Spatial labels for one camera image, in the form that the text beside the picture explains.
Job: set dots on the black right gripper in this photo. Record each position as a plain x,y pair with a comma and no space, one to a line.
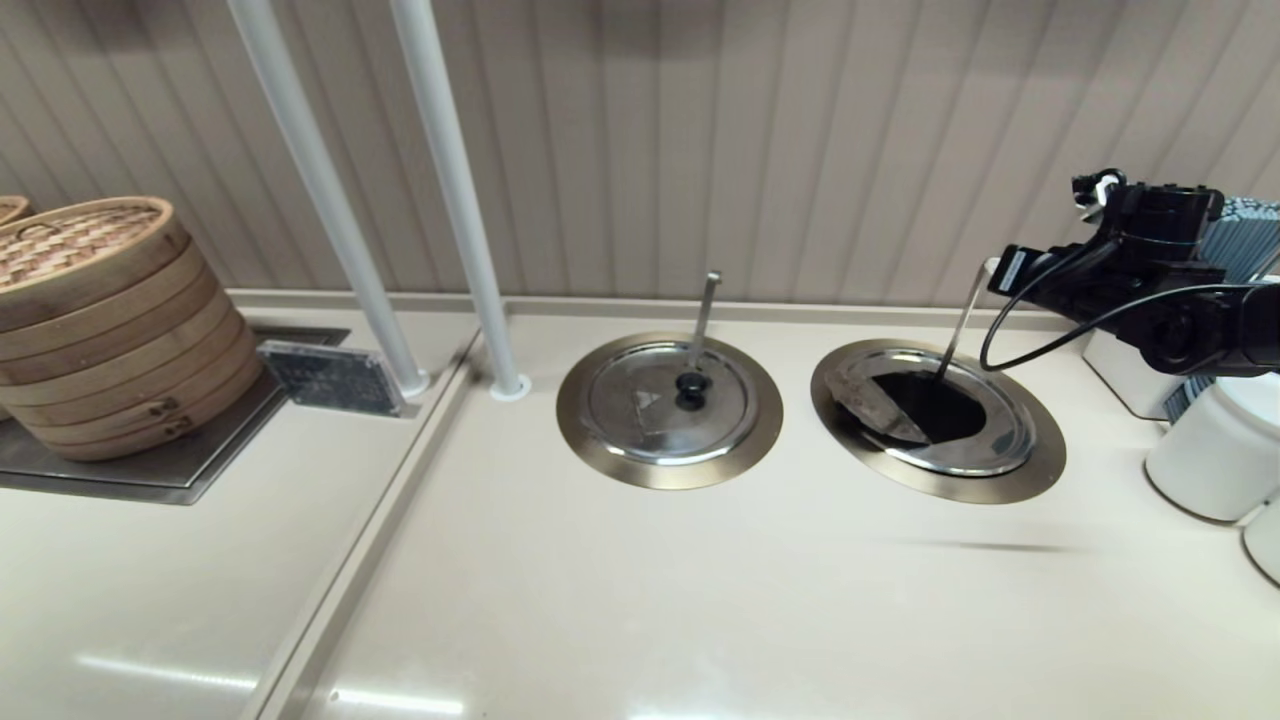
1150,250

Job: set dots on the folding steel pot lid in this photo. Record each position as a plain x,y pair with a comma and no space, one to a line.
1000,440

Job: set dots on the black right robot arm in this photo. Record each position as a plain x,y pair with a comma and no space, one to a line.
1230,325

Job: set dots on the white utensil holder box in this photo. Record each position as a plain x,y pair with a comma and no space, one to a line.
1120,375

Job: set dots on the white round container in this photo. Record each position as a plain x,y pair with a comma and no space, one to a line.
1210,460
1265,545

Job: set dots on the white slanted pole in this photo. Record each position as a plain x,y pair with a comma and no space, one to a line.
455,180
320,180

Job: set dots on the recessed steel tray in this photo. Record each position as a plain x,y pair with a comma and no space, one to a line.
180,475

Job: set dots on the tall bamboo steamer stack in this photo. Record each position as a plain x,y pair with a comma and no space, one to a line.
110,340

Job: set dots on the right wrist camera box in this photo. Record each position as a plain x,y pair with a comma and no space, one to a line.
1095,188

